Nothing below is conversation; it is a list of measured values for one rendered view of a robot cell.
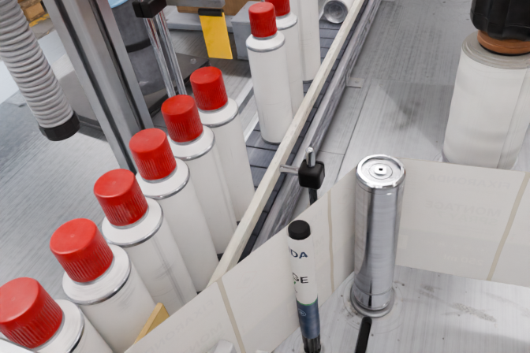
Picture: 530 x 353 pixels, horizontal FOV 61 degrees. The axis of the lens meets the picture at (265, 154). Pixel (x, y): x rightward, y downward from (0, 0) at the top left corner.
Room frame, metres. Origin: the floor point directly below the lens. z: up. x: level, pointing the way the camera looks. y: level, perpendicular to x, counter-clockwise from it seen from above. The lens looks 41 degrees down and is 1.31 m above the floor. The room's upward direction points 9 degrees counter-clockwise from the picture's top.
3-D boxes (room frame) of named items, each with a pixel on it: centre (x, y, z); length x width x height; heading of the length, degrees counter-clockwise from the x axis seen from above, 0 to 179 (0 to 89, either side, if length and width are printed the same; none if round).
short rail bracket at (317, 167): (0.41, -0.06, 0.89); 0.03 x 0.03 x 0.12; 63
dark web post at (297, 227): (0.20, -0.02, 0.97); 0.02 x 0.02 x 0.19
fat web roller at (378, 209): (0.24, -0.09, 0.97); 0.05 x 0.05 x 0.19
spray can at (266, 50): (0.54, -0.02, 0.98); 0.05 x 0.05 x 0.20
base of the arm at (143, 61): (0.83, 0.22, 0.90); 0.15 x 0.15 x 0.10
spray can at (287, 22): (0.59, -0.05, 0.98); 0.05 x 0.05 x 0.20
